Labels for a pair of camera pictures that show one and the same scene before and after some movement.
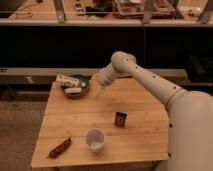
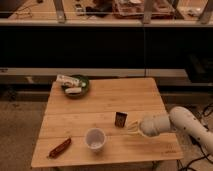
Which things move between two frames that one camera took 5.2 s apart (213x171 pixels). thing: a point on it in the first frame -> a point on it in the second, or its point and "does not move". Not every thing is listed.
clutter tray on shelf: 134,9 does not move
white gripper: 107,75 -> 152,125
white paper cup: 95,139 does not move
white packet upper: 73,81 does not move
